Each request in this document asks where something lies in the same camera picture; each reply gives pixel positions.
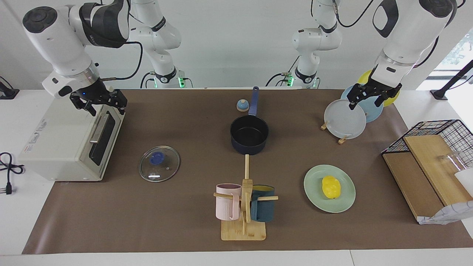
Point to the cream toaster oven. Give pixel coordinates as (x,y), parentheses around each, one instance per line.
(63,140)

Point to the yellow potato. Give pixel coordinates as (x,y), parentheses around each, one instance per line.
(331,187)

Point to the brown wooden board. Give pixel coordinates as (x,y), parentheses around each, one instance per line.
(410,181)

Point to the glass lid blue knob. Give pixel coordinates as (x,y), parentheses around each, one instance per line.
(162,168)

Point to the dark teal mug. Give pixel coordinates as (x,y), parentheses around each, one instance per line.
(263,210)

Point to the wooden mug tree stand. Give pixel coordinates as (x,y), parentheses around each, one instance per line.
(244,231)

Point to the light wooden board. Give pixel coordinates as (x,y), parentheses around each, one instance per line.
(428,159)

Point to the light blue plate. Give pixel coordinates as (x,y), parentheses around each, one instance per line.
(371,112)

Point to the yellow plate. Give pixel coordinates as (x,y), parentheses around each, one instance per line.
(391,99)

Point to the dark blue saucepan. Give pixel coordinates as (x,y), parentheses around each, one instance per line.
(255,103)

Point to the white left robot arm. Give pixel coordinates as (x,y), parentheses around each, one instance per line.
(406,37)

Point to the clear glass cup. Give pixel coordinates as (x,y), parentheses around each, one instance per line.
(452,160)

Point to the brown table mat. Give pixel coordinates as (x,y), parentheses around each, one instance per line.
(166,214)

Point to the pink ribbed mug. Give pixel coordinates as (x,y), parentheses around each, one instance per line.
(226,203)

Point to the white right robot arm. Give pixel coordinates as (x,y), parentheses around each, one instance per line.
(59,40)

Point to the mint green plate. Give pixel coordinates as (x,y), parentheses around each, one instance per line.
(314,184)

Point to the white checked cloth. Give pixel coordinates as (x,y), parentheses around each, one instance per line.
(449,214)

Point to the black angled stand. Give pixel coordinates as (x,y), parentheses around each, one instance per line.
(452,79)

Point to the white cup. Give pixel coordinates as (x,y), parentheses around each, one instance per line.
(466,181)

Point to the pale grey plate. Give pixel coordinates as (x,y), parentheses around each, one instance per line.
(345,122)

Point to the black clamp base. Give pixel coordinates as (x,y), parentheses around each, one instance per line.
(7,92)

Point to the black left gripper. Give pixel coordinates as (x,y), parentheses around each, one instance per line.
(375,90)

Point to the wooden plate rack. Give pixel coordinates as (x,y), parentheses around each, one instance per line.
(343,139)

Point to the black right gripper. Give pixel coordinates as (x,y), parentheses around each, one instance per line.
(98,95)

